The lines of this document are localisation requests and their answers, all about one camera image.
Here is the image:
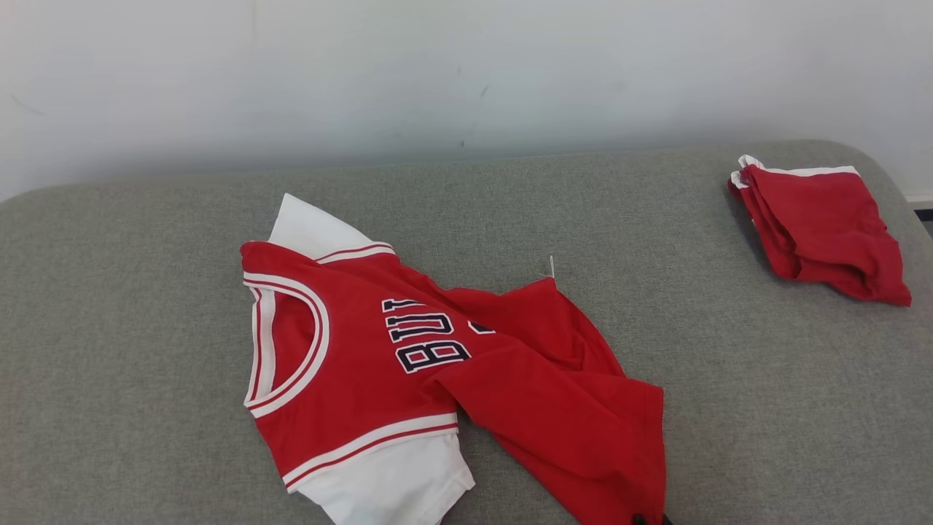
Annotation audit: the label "red jersey with white sleeves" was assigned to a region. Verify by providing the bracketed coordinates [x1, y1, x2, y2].
[241, 192, 668, 525]

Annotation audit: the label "red shorts with white waistband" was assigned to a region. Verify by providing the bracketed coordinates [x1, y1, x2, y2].
[727, 154, 913, 308]

